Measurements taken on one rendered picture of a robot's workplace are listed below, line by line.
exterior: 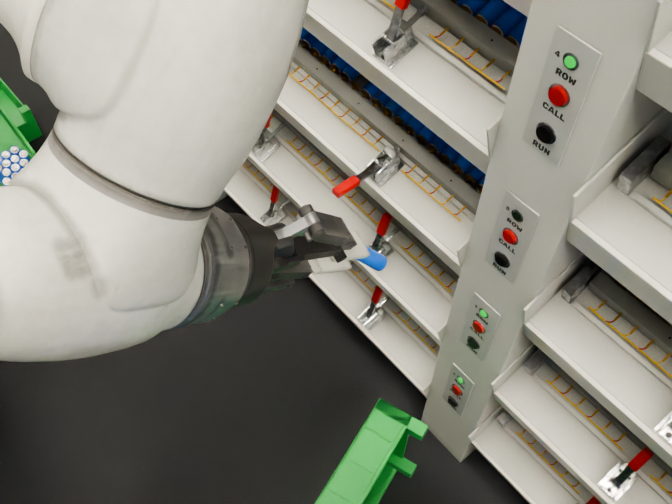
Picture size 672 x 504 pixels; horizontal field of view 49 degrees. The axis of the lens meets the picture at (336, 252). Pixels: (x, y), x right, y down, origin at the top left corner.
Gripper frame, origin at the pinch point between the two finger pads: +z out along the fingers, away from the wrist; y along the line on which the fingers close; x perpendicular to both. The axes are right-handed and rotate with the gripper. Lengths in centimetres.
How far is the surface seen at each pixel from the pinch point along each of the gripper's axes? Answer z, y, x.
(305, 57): 20.2, 0.1, 29.3
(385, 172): 17.7, 2.5, 9.1
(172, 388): 34, -57, 6
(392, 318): 47, -20, -3
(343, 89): 19.6, 2.6, 22.0
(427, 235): 17.2, 3.2, -0.4
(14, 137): 39, -71, 70
